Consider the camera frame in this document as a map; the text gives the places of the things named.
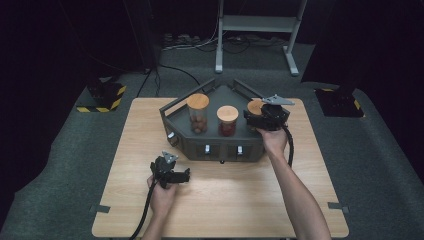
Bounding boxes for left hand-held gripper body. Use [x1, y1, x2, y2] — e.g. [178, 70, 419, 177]
[149, 151, 179, 190]

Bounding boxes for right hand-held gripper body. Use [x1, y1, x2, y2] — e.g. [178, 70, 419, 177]
[259, 94, 296, 132]

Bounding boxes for short glass jar red contents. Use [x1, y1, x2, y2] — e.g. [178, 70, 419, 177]
[216, 105, 240, 138]

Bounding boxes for dark grey corner shelf rack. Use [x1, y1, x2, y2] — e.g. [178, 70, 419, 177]
[159, 78, 291, 164]

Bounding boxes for tall glass jar bamboo lid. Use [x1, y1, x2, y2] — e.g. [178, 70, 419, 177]
[185, 93, 211, 135]

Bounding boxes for person's left hand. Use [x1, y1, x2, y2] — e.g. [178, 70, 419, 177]
[146, 175, 180, 219]

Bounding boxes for person's right hand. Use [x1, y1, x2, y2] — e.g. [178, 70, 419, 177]
[257, 127, 290, 160]

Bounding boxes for black base striped warning tape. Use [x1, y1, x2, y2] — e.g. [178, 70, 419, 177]
[76, 79, 128, 114]
[314, 83, 366, 118]

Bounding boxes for grey tape piece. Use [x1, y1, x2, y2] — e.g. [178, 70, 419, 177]
[89, 204, 111, 214]
[327, 201, 350, 214]

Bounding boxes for grey metal stand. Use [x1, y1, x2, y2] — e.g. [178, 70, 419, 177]
[214, 0, 309, 77]

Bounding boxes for power strip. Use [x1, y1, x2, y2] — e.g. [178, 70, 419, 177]
[162, 33, 202, 48]

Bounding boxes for right hand-held gripper black cable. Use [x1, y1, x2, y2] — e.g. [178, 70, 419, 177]
[282, 125, 296, 168]

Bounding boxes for hand-held gripper black cable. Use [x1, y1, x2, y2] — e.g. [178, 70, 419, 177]
[129, 179, 158, 240]
[282, 125, 296, 168]

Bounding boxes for left hand-held gripper black cable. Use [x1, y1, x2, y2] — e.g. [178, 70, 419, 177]
[129, 179, 158, 240]

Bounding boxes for tangled black cables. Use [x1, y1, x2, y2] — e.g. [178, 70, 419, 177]
[196, 34, 288, 54]

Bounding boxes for black floor cable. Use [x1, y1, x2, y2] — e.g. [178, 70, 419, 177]
[159, 63, 205, 93]
[136, 68, 153, 98]

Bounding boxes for white cable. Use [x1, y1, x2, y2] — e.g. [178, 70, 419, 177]
[163, 13, 224, 52]

